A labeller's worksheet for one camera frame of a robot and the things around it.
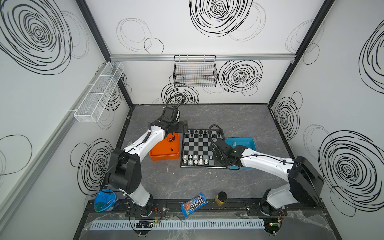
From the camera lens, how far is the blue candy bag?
0.74 m

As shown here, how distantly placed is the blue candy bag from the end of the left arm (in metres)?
0.37

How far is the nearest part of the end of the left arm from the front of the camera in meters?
0.64
